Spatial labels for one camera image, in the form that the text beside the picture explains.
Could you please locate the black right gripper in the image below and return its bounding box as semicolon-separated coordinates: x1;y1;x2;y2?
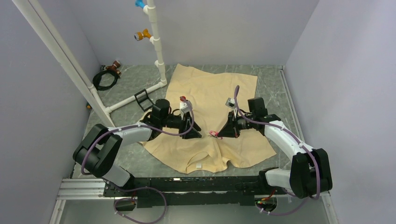
217;110;255;138

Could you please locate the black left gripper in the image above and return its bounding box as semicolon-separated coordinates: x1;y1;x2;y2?
161;111;202;140

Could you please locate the cream yellow t-shirt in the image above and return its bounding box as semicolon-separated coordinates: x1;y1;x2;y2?
143;64;276;174

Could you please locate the pink flower smiley brooch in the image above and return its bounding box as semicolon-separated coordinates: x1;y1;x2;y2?
208;131;222;139

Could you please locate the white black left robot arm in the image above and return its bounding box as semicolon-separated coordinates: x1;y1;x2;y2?
72;97;202;196

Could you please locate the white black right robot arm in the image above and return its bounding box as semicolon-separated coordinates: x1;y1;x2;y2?
218;98;332;198

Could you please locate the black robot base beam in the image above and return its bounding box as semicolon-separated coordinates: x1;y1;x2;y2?
103;176;285;208

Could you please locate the orange hook on pipe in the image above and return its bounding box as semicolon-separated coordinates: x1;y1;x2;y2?
134;29;152;41

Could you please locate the blue hook on pipe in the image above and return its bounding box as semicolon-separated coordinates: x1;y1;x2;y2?
134;0;146;9

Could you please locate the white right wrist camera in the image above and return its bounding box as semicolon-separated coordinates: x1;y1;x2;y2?
225;98;236;110

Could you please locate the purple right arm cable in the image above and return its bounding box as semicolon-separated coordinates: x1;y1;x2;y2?
233;85;321;217

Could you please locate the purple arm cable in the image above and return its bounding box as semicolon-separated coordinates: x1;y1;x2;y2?
233;85;321;217
80;98;196;224

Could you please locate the small black wire stand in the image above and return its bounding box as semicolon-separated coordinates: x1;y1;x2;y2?
134;89;154;112

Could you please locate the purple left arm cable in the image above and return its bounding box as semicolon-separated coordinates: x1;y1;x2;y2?
80;98;196;224

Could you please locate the coiled black cable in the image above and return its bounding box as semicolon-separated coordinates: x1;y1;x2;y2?
92;70;120;91

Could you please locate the aluminium rail frame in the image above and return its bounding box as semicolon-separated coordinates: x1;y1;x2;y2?
49;178;339;224

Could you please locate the white pvc pipe frame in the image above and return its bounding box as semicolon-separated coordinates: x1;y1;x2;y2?
0;0;160;131

